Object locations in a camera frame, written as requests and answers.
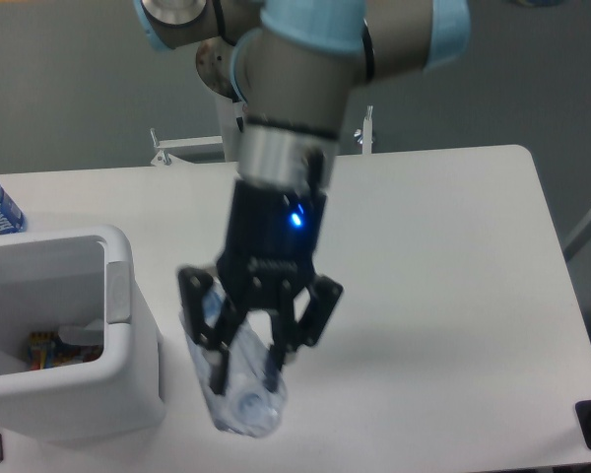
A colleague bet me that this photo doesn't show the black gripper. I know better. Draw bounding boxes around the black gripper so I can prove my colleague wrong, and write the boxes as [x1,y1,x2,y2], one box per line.
[177,179,344,395]

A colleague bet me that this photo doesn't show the clear plastic bottle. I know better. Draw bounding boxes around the clear plastic bottle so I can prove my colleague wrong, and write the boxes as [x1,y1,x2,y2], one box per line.
[177,280,288,439]

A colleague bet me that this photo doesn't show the white plastic wrapper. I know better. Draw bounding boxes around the white plastic wrapper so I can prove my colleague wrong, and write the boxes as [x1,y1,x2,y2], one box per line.
[57,318,104,347]

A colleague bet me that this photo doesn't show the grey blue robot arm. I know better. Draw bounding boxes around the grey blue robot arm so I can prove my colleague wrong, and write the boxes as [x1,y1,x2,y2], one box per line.
[134,1,471,395]

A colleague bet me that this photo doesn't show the white plastic trash can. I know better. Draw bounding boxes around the white plastic trash can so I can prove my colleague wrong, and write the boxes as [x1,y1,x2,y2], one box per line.
[0,226,165,440]

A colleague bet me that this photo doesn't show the colourful snack wrapper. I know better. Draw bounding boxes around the colourful snack wrapper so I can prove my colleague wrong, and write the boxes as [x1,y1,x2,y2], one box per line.
[28,331,103,371]

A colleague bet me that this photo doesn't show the white metal frame bracket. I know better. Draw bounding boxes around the white metal frame bracket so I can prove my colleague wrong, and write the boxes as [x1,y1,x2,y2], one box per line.
[150,104,376,167]

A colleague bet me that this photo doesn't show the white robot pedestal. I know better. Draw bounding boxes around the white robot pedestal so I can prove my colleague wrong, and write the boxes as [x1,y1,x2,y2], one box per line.
[195,36,246,162]

